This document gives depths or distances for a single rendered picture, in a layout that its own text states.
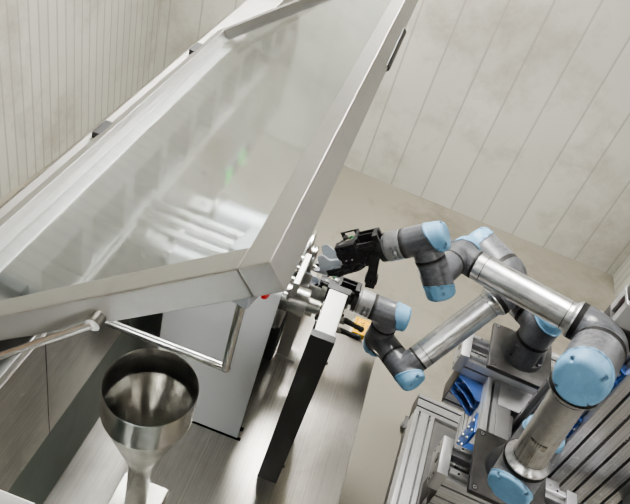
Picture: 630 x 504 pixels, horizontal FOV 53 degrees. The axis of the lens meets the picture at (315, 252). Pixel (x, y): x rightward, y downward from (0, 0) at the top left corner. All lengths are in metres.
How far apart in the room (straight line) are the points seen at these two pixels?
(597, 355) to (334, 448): 0.70
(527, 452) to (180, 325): 0.88
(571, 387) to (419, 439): 1.31
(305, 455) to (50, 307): 1.16
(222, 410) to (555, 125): 2.98
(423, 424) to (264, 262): 2.31
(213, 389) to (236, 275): 1.08
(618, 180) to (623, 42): 0.84
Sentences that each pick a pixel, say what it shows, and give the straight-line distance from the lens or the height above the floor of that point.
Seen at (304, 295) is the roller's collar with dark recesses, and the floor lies 1.37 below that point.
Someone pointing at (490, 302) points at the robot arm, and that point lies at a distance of 1.80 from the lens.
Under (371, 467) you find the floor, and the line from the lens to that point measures 2.84.
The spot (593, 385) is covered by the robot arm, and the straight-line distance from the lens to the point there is 1.47.
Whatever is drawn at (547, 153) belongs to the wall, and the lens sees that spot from 4.16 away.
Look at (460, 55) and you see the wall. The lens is 3.96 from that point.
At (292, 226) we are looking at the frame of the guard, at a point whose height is 2.00.
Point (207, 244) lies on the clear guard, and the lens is 0.59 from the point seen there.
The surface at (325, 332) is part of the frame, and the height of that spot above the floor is 1.44.
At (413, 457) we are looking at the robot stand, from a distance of 2.65.
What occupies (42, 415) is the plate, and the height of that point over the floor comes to 1.23.
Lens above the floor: 2.32
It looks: 40 degrees down
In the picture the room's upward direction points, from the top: 19 degrees clockwise
